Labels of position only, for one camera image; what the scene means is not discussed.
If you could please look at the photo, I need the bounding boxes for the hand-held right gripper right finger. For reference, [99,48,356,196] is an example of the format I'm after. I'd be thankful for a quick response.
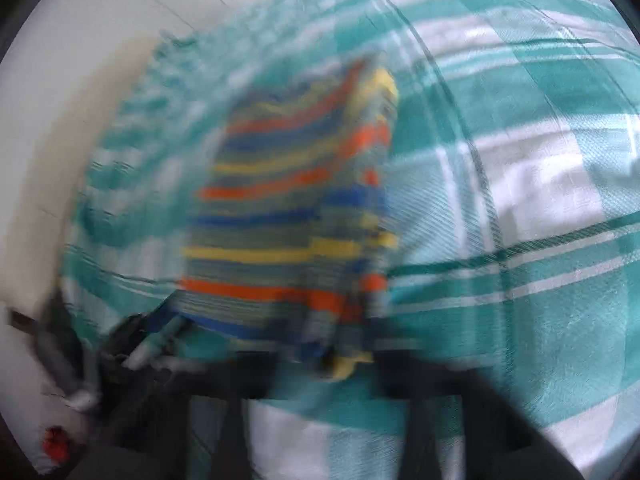
[372,345,576,480]

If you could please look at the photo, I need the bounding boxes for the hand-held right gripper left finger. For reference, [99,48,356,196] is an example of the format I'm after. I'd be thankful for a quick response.
[185,350,283,480]

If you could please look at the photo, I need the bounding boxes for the striped knit shirt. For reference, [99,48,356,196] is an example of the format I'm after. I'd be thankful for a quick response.
[172,57,401,381]

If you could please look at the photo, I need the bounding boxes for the small red object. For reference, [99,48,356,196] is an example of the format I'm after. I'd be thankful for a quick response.
[41,426,70,462]

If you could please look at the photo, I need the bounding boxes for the teal checked bedsheet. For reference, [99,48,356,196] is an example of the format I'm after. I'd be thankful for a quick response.
[60,0,640,480]

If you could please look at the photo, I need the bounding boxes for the beige bed frame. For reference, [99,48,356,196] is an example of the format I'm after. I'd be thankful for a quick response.
[0,35,168,311]

